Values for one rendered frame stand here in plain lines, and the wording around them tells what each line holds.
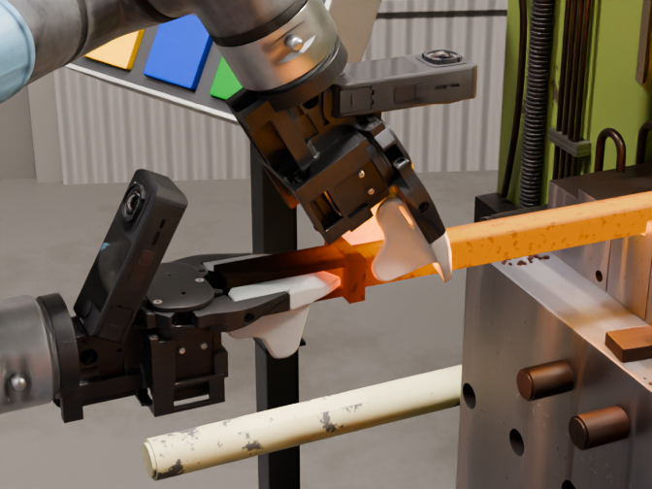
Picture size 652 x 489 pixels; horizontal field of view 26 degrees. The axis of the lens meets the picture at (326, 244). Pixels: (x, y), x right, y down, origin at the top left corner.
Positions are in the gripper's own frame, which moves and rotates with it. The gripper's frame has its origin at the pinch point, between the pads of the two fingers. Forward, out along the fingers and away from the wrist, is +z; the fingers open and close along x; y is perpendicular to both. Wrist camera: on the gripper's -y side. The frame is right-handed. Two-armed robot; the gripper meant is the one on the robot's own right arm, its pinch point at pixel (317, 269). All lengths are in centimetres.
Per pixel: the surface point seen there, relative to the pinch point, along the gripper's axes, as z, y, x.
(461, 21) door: 140, 57, -224
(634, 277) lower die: 27.7, 5.7, 0.8
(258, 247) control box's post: 18, 27, -58
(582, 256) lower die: 27.7, 7.1, -6.5
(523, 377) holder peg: 17.8, 12.8, 0.9
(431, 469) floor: 68, 99, -103
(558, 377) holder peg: 20.3, 12.6, 2.1
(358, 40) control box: 22.8, -3.0, -41.4
